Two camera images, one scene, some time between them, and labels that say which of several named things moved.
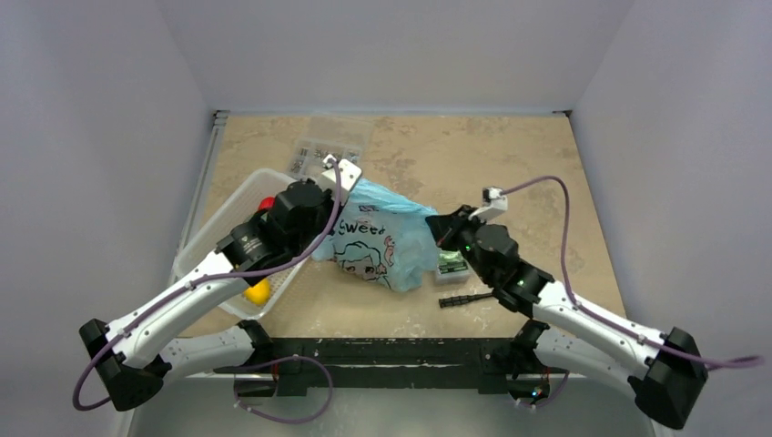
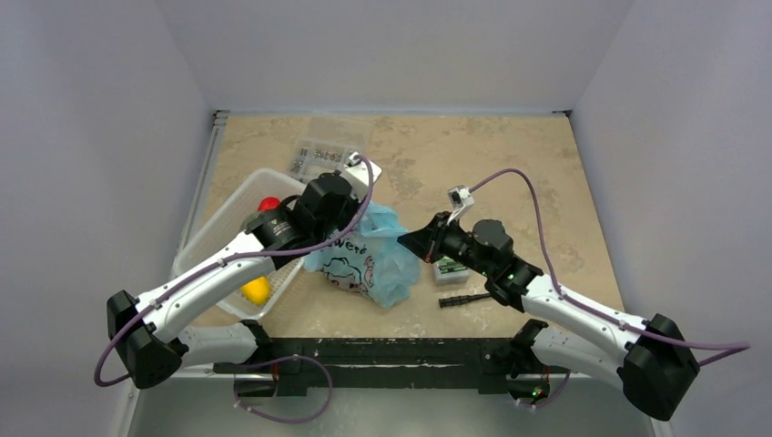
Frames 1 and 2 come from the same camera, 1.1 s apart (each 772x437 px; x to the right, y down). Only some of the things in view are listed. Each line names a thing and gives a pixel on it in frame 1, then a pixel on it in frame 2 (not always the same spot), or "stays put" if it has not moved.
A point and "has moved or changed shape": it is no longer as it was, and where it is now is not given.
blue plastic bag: [381, 237] has moved or changed shape
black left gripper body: [297, 247] → [347, 213]
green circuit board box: [452, 268] stays put
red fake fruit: [267, 203] stays put
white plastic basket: [235, 205] stays put
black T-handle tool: [463, 299] stays put
